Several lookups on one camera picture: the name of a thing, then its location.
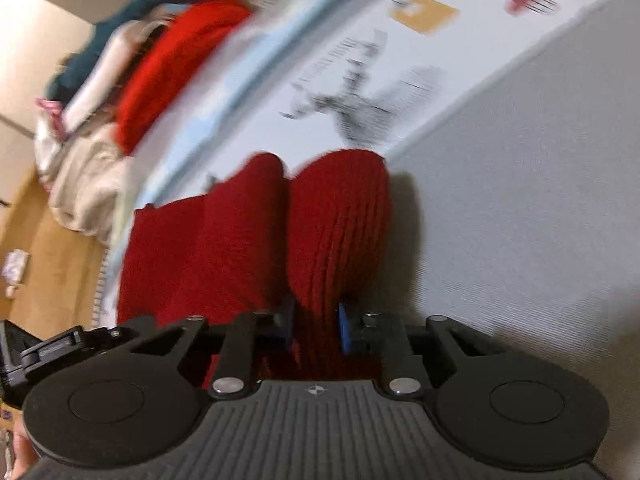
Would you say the dark red knit sweater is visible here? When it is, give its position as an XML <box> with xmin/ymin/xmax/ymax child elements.
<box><xmin>117</xmin><ymin>150</ymin><xmax>393</xmax><ymax>382</ymax></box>

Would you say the crumpled tissue pack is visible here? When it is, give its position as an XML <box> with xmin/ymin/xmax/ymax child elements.
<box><xmin>2</xmin><ymin>249</ymin><xmax>30</xmax><ymax>285</ymax></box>

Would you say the cream fleece folded blanket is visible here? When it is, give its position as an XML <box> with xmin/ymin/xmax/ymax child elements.
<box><xmin>34</xmin><ymin>110</ymin><xmax>129</xmax><ymax>245</ymax></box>

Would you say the grey printed bed mat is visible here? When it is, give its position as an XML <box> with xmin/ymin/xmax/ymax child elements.
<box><xmin>92</xmin><ymin>0</ymin><xmax>640</xmax><ymax>480</ymax></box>

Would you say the white folded bedding stack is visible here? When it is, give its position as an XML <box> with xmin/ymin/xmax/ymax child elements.
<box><xmin>37</xmin><ymin>6</ymin><xmax>176</xmax><ymax>141</ymax></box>

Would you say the bright red folded blanket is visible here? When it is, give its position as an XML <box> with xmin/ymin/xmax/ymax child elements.
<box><xmin>115</xmin><ymin>0</ymin><xmax>252</xmax><ymax>155</ymax></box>

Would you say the light blue folded sheet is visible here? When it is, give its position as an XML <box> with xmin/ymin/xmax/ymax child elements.
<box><xmin>111</xmin><ymin>0</ymin><xmax>352</xmax><ymax>264</ymax></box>

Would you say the teal shark plush toy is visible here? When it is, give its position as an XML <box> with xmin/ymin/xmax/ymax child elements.
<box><xmin>44</xmin><ymin>0</ymin><xmax>206</xmax><ymax>105</ymax></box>

